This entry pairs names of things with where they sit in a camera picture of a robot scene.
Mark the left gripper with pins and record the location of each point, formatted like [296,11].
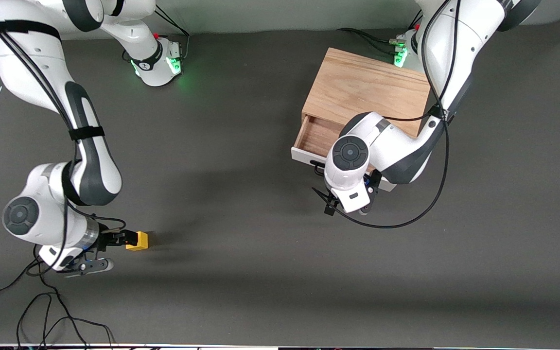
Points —
[329,210]

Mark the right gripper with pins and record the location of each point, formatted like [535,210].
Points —
[108,239]

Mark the yellow cube block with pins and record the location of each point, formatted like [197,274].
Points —
[143,241]

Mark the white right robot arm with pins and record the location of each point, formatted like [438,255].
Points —
[90,165]

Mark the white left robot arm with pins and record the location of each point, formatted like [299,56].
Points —
[396,146]

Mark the wooden drawer cabinet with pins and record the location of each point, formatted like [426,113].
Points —
[367,82]

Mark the dark grey table mat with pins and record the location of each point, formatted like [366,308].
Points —
[260,272]

